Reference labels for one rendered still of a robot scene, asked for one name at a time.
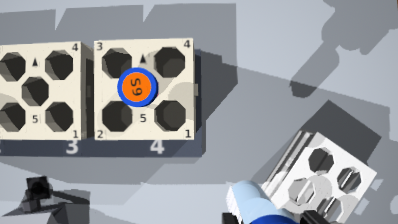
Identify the water blank tube with white cap dot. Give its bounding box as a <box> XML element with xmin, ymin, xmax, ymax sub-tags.
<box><xmin>280</xmin><ymin>208</ymin><xmax>300</xmax><ymax>224</ymax></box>

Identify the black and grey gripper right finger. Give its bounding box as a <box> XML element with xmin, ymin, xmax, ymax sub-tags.
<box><xmin>300</xmin><ymin>210</ymin><xmax>330</xmax><ymax>224</ymax></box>

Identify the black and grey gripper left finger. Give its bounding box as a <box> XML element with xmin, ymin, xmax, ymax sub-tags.
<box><xmin>222</xmin><ymin>213</ymin><xmax>239</xmax><ymax>224</ymax></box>

